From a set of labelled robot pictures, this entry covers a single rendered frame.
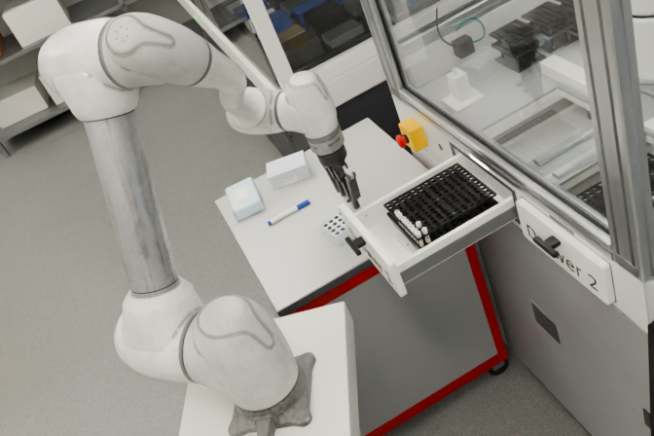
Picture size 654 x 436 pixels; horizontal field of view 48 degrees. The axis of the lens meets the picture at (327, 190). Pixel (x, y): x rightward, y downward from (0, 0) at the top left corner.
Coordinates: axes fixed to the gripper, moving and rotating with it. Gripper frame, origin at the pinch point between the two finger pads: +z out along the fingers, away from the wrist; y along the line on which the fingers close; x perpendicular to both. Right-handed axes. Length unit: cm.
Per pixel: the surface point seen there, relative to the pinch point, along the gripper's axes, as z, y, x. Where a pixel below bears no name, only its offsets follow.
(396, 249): 0.1, 23.6, -4.3
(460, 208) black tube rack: -6.3, 33.1, 10.7
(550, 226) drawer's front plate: -9, 57, 15
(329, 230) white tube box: 4.1, -3.0, -8.1
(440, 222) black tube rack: -6.3, 32.3, 4.6
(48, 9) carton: 6, -361, 12
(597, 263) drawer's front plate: -9, 71, 12
